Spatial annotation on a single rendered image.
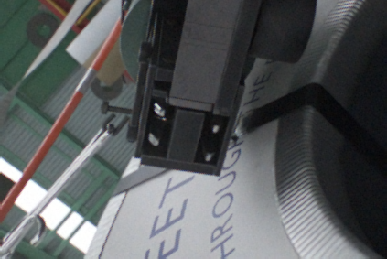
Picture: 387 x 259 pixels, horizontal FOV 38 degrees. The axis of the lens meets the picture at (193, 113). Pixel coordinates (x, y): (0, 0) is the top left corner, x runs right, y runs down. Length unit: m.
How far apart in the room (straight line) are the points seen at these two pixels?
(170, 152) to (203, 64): 0.09
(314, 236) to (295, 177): 0.08
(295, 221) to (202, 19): 0.16
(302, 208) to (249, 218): 0.06
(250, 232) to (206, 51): 0.15
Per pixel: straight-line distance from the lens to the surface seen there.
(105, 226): 0.72
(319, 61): 0.58
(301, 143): 0.50
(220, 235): 0.50
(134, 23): 0.59
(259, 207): 0.48
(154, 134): 0.49
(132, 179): 0.74
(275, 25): 0.44
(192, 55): 0.44
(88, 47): 5.08
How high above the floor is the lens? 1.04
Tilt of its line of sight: 1 degrees down
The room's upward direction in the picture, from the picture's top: 139 degrees counter-clockwise
